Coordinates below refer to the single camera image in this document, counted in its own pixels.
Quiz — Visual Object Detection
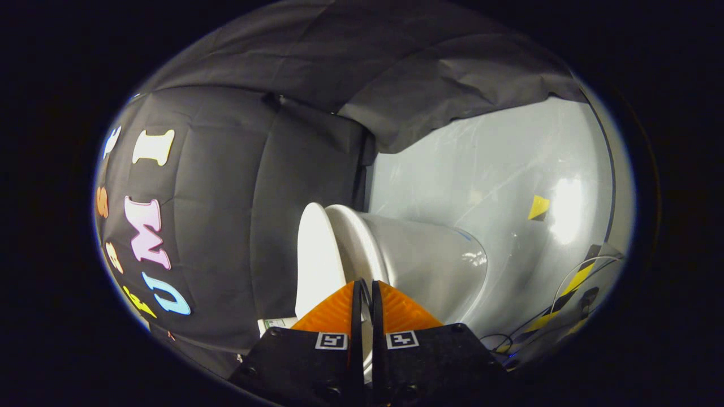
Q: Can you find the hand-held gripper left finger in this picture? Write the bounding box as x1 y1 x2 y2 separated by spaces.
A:
229 279 363 407

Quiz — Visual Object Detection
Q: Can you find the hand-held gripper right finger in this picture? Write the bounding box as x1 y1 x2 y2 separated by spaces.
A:
373 279 507 407

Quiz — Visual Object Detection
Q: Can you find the white toilet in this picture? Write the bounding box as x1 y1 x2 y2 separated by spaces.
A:
325 203 489 341

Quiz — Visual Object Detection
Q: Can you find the white labelled box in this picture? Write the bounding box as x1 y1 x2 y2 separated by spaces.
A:
258 317 299 337

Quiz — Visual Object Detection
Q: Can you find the yellow black striped floor tape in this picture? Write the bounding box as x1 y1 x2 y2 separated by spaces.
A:
522 245 602 335

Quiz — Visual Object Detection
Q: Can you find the yellow floor tape piece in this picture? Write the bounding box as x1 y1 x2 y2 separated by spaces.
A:
528 194 550 222

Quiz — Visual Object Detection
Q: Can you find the black cable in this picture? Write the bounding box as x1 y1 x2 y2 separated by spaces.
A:
480 314 569 354

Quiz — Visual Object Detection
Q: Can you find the white cable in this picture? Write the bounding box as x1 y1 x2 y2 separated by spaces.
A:
550 254 624 318

